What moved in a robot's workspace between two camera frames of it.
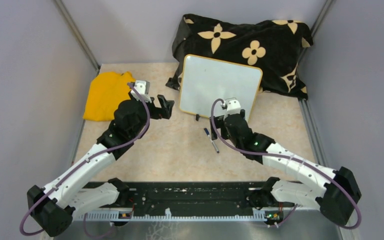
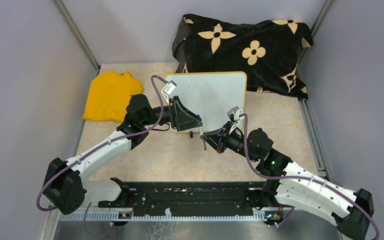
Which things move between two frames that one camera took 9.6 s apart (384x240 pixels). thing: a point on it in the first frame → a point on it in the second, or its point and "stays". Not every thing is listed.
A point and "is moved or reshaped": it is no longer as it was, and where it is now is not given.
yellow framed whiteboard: (203, 80) is moved or reshaped
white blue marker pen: (208, 134) is moved or reshaped
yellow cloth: (106, 91) stays
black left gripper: (165, 111) → (182, 118)
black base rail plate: (188, 197) stays
